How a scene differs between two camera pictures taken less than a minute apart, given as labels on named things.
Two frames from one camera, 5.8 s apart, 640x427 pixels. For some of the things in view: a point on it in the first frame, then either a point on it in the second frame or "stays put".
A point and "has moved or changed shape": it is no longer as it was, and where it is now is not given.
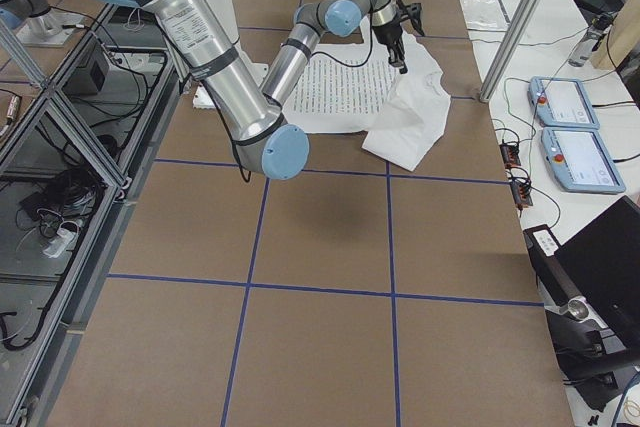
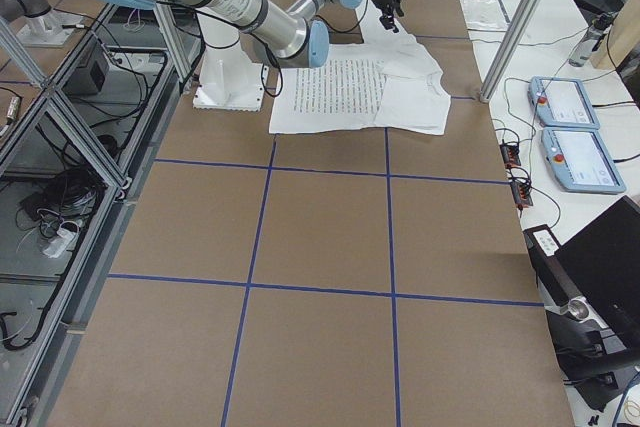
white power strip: (60, 243) stays put
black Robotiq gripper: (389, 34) -> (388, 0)
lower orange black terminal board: (521, 193) stays put
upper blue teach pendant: (561, 102) stays put
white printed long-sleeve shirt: (354, 88) has moved or changed shape
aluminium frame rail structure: (74, 155) stays put
